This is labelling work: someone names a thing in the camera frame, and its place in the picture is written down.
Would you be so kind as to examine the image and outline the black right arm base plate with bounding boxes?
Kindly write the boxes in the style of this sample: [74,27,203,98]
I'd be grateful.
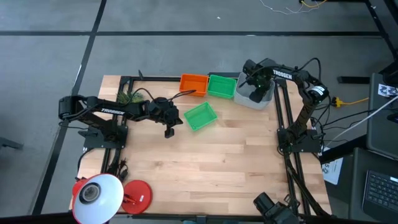
[277,128,323,154]

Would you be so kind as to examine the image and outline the green succulent in black pot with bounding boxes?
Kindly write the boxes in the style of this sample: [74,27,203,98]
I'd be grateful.
[116,90,146,105]

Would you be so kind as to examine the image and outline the thin yellow wire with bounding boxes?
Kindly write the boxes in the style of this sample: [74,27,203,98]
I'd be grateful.
[300,0,328,9]

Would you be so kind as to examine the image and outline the thin white wire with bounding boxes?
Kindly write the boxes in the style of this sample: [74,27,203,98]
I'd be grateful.
[259,0,315,16]

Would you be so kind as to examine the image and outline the black camera rig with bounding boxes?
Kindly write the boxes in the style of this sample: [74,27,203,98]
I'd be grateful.
[252,192,300,224]

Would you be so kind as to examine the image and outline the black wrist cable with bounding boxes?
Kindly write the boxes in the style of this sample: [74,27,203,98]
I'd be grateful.
[169,89,197,101]

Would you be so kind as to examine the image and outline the black plug cables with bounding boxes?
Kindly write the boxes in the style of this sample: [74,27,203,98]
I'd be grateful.
[105,157,130,184]

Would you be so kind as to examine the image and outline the printed marker paper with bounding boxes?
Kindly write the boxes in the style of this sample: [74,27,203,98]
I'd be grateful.
[377,83,398,98]

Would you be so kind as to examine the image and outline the black cable bundle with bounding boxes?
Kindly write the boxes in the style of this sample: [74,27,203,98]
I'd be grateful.
[284,151,332,218]

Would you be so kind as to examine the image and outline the grey cabinet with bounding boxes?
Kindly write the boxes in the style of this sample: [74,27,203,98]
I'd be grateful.
[366,72,398,160]

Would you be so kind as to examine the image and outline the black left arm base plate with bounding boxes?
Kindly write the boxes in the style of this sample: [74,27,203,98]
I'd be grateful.
[77,124,129,150]

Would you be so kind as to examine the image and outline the white paper sheet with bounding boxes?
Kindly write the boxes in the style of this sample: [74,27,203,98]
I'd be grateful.
[321,155,345,186]

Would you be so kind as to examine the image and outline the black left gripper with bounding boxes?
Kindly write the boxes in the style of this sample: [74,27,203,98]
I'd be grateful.
[150,98,175,139]

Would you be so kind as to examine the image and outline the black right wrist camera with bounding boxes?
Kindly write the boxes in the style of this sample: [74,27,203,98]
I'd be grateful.
[242,58,256,78]

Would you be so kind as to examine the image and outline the green plastic basket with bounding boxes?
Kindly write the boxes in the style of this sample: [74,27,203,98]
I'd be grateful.
[207,75,238,98]
[183,101,218,132]
[206,76,237,100]

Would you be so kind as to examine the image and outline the white cable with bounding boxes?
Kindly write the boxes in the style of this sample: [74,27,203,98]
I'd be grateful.
[325,95,398,147]

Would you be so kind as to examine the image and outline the black keyboard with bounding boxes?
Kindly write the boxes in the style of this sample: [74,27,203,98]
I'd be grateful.
[361,170,398,222]

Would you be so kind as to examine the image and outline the grey floor bracket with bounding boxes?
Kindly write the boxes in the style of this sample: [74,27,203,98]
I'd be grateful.
[0,136,25,151]

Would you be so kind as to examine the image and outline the black floor bar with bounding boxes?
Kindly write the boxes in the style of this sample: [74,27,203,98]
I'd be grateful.
[336,75,371,85]

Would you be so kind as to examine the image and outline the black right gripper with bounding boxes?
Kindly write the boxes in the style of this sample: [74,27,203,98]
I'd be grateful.
[248,67,275,104]

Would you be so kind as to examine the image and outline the black side desk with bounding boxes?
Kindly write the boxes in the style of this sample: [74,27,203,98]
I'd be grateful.
[320,133,398,224]

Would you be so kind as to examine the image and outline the black aluminium table frame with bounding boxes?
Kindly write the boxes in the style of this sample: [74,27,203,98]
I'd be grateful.
[101,74,313,218]

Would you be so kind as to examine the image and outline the yellow plug cable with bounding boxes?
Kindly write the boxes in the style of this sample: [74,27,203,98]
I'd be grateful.
[330,96,370,108]

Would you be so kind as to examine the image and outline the red desk lamp white shade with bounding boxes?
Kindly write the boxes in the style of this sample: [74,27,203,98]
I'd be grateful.
[72,173,154,224]

